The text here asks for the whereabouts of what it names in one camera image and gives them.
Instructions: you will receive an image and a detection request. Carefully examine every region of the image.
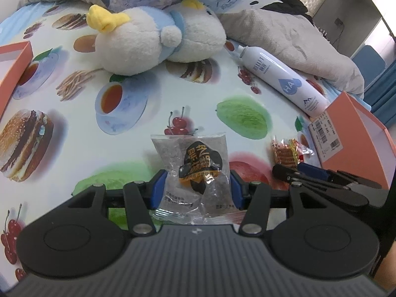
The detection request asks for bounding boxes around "small biscuit packet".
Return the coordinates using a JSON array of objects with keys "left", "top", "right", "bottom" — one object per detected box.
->
[{"left": 271, "top": 136, "right": 316, "bottom": 169}]

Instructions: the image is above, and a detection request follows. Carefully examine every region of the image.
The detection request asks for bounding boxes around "clear black-label snack packet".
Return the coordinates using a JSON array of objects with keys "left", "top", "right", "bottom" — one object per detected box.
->
[{"left": 152, "top": 133, "right": 238, "bottom": 224}]

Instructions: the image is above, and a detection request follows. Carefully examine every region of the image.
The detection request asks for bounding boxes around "pink cardboard box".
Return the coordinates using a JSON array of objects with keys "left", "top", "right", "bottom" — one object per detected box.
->
[{"left": 309, "top": 92, "right": 395, "bottom": 190}]

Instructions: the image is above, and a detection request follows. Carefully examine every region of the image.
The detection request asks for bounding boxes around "fruit print bed sheet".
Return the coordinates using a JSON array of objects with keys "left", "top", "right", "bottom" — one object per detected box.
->
[{"left": 0, "top": 0, "right": 335, "bottom": 288}]

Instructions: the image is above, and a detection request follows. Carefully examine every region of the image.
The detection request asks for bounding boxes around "blue curtain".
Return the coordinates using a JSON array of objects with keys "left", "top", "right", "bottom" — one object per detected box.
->
[{"left": 365, "top": 61, "right": 396, "bottom": 127}]

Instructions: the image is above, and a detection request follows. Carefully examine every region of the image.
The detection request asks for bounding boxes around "white spray bottle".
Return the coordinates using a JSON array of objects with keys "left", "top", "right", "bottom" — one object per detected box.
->
[{"left": 237, "top": 46, "right": 329, "bottom": 118}]

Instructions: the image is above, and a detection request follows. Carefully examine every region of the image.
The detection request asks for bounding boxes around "blue folding chair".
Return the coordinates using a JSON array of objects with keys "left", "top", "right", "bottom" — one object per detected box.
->
[{"left": 352, "top": 45, "right": 386, "bottom": 89}]

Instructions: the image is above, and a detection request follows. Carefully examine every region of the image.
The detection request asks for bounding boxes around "grey duvet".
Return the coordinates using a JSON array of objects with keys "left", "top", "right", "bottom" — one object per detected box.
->
[{"left": 18, "top": 0, "right": 365, "bottom": 97}]

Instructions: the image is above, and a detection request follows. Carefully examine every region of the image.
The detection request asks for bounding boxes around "white duck plush toy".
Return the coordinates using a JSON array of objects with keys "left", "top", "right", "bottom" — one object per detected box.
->
[{"left": 87, "top": 0, "right": 226, "bottom": 76}]

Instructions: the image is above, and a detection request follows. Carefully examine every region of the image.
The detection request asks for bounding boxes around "pink box lid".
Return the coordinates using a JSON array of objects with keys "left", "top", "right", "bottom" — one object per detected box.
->
[{"left": 0, "top": 40, "right": 33, "bottom": 116}]

